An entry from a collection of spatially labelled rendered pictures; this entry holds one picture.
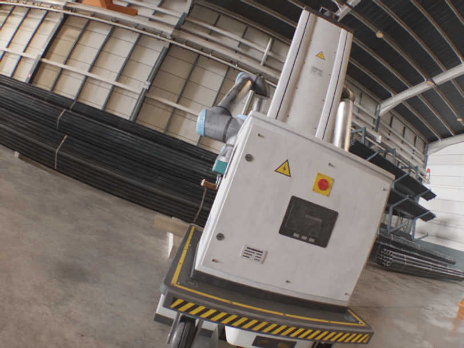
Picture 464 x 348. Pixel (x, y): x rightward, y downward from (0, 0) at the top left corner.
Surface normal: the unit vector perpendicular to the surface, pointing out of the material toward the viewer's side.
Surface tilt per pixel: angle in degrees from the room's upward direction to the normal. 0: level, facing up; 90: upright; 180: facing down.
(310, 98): 90
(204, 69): 90
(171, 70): 90
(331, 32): 90
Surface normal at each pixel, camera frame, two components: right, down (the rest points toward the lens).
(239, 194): 0.09, -0.03
